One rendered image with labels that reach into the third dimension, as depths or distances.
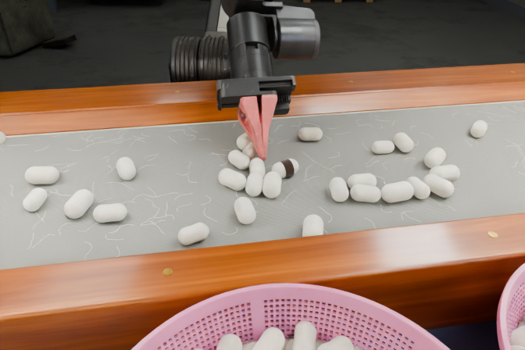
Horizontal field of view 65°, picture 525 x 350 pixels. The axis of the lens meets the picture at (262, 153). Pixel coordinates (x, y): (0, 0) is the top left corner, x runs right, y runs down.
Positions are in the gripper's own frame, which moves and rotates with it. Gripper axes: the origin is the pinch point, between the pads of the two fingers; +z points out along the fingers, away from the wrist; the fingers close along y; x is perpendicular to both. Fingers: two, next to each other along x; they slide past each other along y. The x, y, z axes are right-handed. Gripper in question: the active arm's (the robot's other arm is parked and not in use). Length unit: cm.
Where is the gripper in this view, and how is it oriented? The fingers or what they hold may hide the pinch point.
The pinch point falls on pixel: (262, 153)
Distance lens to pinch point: 53.1
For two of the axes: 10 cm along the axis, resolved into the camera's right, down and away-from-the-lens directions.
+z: 1.2, 9.4, -3.1
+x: -1.0, 3.3, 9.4
